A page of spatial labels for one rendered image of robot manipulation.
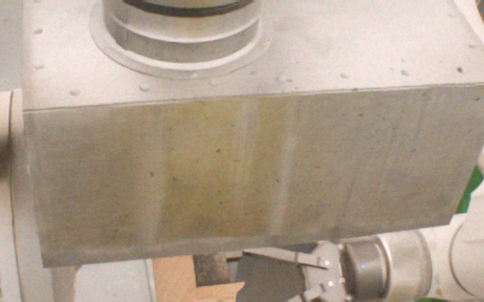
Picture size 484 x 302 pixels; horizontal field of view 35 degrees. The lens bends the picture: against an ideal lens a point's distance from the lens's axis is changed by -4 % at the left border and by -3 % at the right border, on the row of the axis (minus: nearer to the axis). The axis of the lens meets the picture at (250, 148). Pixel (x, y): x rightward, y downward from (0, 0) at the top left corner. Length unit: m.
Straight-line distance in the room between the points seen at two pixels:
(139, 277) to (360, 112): 1.81
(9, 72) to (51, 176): 2.46
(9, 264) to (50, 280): 0.03
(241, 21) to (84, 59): 0.09
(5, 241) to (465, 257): 0.50
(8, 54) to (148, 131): 2.57
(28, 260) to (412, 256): 0.50
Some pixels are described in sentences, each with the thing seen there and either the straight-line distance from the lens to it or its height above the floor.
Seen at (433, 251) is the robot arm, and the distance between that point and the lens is 0.96.
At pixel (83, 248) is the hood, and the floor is 1.40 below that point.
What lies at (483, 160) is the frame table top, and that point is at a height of 0.93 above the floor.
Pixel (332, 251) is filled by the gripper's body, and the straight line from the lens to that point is 0.95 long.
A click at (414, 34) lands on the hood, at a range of 0.53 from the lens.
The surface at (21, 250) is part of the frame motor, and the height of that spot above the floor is 1.33.
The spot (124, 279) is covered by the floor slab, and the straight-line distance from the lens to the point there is 2.25.
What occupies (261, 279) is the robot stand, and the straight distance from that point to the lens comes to 2.00.
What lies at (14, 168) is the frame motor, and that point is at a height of 1.37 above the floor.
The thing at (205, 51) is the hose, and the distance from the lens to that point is 0.46.
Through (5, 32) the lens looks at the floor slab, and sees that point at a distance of 3.13.
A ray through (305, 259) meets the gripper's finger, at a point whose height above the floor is 1.09.
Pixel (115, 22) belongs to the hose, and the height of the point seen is 1.55.
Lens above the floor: 1.82
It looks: 44 degrees down
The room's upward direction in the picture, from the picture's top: 9 degrees clockwise
